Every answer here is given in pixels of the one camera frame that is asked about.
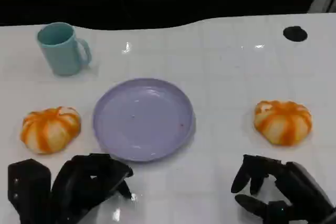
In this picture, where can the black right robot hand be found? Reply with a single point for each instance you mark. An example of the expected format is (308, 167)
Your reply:
(296, 184)

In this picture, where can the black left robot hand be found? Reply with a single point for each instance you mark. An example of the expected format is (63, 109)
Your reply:
(78, 182)

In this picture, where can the orange white toy bread roll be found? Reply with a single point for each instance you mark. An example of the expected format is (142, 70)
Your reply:
(283, 124)
(50, 129)

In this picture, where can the lilac plate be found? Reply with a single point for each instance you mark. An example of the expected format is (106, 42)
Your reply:
(143, 119)

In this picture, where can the pale green mug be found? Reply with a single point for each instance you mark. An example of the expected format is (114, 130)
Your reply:
(61, 53)

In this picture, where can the black round table grommet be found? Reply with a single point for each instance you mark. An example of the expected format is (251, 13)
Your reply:
(295, 33)

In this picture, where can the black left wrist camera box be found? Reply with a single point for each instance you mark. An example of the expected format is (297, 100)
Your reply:
(27, 184)

